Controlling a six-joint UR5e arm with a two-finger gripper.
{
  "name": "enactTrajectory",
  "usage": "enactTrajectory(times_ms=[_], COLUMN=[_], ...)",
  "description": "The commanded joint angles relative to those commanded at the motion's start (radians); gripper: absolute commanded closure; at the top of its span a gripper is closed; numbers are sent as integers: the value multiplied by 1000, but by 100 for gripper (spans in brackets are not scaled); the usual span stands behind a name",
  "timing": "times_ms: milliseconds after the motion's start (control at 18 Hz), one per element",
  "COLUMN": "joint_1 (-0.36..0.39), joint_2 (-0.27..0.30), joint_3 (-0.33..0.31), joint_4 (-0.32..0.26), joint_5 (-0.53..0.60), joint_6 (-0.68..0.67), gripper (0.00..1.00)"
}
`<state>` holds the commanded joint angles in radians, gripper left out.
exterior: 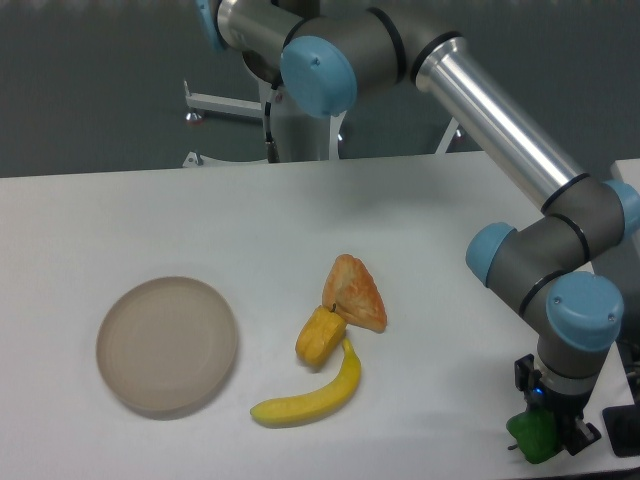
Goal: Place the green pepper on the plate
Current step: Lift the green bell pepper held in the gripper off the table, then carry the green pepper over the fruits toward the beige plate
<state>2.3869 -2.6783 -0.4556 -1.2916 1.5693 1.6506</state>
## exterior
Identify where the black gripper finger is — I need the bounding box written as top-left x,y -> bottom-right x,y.
558,416 -> 602,456
514,357 -> 537,411

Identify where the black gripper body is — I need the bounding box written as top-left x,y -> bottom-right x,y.
524,354 -> 595,421

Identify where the green toy pepper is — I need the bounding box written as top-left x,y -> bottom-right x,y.
506,408 -> 558,464

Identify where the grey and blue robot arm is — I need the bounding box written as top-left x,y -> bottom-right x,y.
195,1 -> 639,463

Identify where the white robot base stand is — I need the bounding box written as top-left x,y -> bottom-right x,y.
183,78 -> 345,165

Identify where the yellow toy pepper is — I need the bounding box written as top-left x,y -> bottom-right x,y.
295,306 -> 347,369

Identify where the beige round plate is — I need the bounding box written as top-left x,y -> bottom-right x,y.
96,276 -> 239,420

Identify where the black device at edge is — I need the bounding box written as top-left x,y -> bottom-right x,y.
602,404 -> 640,458

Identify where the orange toy pastry slice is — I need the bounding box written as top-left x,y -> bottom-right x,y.
321,254 -> 387,333

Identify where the yellow toy banana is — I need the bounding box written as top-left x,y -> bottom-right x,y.
250,339 -> 362,428

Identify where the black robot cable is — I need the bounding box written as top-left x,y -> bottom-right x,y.
263,82 -> 281,164

